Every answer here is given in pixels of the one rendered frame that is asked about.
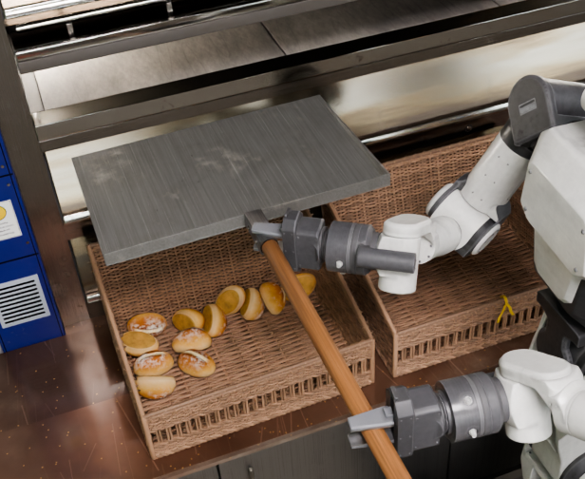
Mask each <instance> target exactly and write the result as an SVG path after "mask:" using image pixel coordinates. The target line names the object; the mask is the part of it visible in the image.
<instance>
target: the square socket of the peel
mask: <svg viewBox="0 0 585 479"><path fill-rule="evenodd" d="M244 217H245V224H246V227H247V229H248V231H249V233H250V235H251V236H252V238H253V240H254V242H255V245H256V247H257V248H258V250H259V252H260V254H261V255H264V254H263V252H262V249H261V248H262V245H263V243H264V242H266V241H267V240H275V241H276V242H277V243H278V241H277V239H276V238H272V237H267V236H262V235H258V234H253V233H252V231H251V229H252V227H253V225H254V223H255V222H262V223H269V222H268V220H267V218H266V217H265V215H264V213H263V211H262V210H261V209H260V208H259V209H256V210H253V211H249V212H246V213H244Z"/></svg>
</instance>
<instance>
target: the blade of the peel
mask: <svg viewBox="0 0 585 479"><path fill-rule="evenodd" d="M71 160H72V163H73V166H74V169H75V172H76V175H77V178H78V181H79V184H80V186H81V189H82V192H83V195H84V198H85V204H86V207H87V210H88V213H89V216H90V218H91V221H92V224H93V227H94V230H95V233H96V236H97V239H98V242H99V245H100V248H101V251H102V254H103V257H104V262H105V265H106V266H109V265H113V264H116V263H120V262H123V261H127V260H130V259H135V258H139V257H142V256H146V255H149V254H153V253H156V252H159V251H162V250H166V249H169V248H173V247H176V246H180V245H183V244H186V243H189V242H193V241H196V240H202V239H206V238H209V237H212V236H215V235H219V234H222V233H226V232H229V231H233V230H236V229H239V228H242V227H246V224H245V217H244V213H246V212H249V211H253V210H256V209H259V208H260V209H261V210H262V211H263V213H264V215H265V217H266V218H267V220H272V219H275V218H279V217H282V216H285V213H286V211H287V208H288V207H290V208H291V209H292V210H296V211H302V210H306V209H309V208H313V207H315V206H319V205H322V204H326V203H329V202H333V201H339V200H342V199H345V198H348V197H352V196H355V195H359V194H363V193H366V192H369V191H372V190H376V189H379V188H383V187H386V186H390V173H389V172H388V171H387V170H386V169H385V168H384V166H383V165H382V164H381V163H380V162H379V161H378V160H377V159H376V158H375V156H374V155H373V154H372V153H371V152H370V151H369V150H368V149H367V148H366V146H365V145H364V144H363V143H362V142H361V141H360V140H359V139H358V138H357V136H356V135H355V134H354V133H353V132H352V131H351V130H350V129H349V127H348V126H347V125H346V124H345V123H344V122H343V121H342V120H341V119H340V118H339V116H338V115H337V114H336V113H335V112H334V111H333V110H332V109H331V108H330V106H329V105H328V104H327V103H326V102H325V101H324V100H323V98H322V97H321V96H320V95H316V96H312V97H309V98H305V99H301V100H297V101H293V102H289V103H286V104H282V105H276V106H272V107H268V108H264V109H260V110H257V111H253V112H249V113H245V114H241V115H237V116H234V117H230V118H227V119H223V120H219V121H215V122H211V123H208V124H204V125H197V126H193V127H189V128H185V129H182V130H178V131H175V132H171V133H167V134H163V135H159V136H156V137H152V138H148V139H144V140H140V141H136V142H133V143H129V144H123V145H119V146H115V147H111V148H107V149H104V150H100V151H96V152H92V153H88V154H84V155H81V156H77V157H73V158H71Z"/></svg>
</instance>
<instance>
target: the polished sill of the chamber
mask: <svg viewBox="0 0 585 479"><path fill-rule="evenodd" d="M584 11H585V0H524V1H520V2H516V3H512V4H508V5H503V6H499V7H495V8H491V9H487V10H479V11H475V12H470V13H467V14H463V15H458V16H454V17H450V18H445V19H442V20H438V21H433V22H429V23H425V24H421V25H417V26H413V27H408V28H404V29H396V30H393V31H389V32H384V33H380V34H376V35H371V36H368V37H364V38H359V39H355V40H351V41H347V42H343V43H339V44H334V45H330V46H325V47H321V48H314V49H310V50H306V51H301V52H297V53H294V54H289V55H285V56H281V57H276V58H273V59H269V60H264V61H260V62H256V63H251V64H248V65H244V66H239V67H232V68H227V69H223V70H220V71H215V72H211V73H207V74H202V75H199V76H195V77H190V78H186V79H182V80H177V81H174V82H169V83H165V84H161V85H156V86H150V87H145V88H141V89H137V90H132V91H128V92H125V93H120V94H116V95H112V96H107V97H103V98H100V99H95V100H91V101H87V102H82V103H78V104H75V105H67V106H63V107H58V108H54V109H51V110H46V111H42V112H38V113H33V114H31V118H32V121H33V125H34V128H35V132H36V135H37V139H38V141H39V142H41V141H44V140H48V139H52V138H57V137H61V136H65V135H68V134H73V133H77V132H81V131H85V130H88V129H93V128H97V127H101V126H105V125H113V124H116V123H120V122H124V121H128V120H133V119H137V118H140V117H144V116H148V115H153V114H157V113H161V112H164V111H168V110H173V109H177V108H181V107H185V106H189V105H196V104H200V103H204V102H209V101H213V100H216V99H220V98H224V97H229V96H233V95H237V94H240V93H244V92H249V91H253V90H257V89H261V88H264V87H269V86H276V85H280V84H285V83H288V82H292V81H296V80H300V79H305V78H309V77H312V76H316V75H320V74H325V73H329V72H333V71H336V70H340V69H345V68H349V67H356V66H360V65H364V64H368V63H372V62H376V61H380V60H385V59H388V58H392V57H396V56H401V55H405V54H409V53H412V52H416V51H421V50H425V49H429V48H435V47H440V46H444V45H448V44H452V43H456V42H460V41H464V40H468V39H472V38H476V37H481V36H484V35H488V34H492V33H496V32H501V31H505V30H509V29H516V28H520V27H524V26H528V25H532V24H536V23H540V22H544V21H548V20H552V19H557V18H560V17H564V16H568V15H572V14H577V13H581V12H584Z"/></svg>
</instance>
